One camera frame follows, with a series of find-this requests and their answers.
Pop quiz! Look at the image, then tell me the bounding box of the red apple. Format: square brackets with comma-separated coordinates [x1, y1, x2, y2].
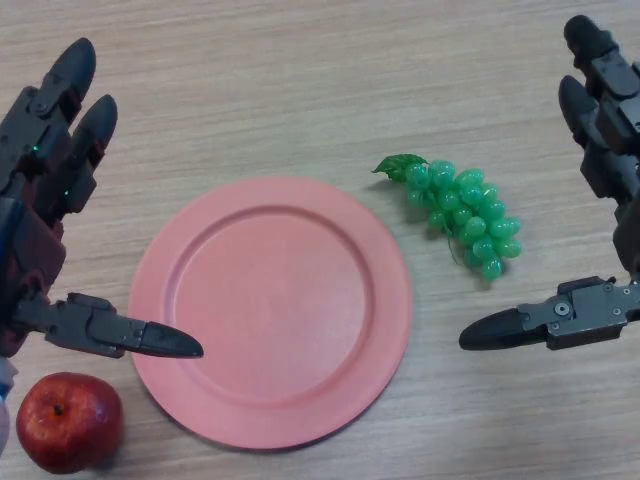
[15, 371, 125, 475]

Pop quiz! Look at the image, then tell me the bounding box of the green grape bunch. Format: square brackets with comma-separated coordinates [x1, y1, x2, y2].
[371, 153, 524, 286]

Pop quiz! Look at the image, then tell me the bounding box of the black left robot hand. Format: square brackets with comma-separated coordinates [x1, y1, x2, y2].
[0, 38, 205, 361]

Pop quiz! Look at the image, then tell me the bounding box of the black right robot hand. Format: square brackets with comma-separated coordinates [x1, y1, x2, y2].
[458, 14, 640, 352]

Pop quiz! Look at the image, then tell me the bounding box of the pink round plate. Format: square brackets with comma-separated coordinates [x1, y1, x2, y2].
[127, 175, 414, 441]

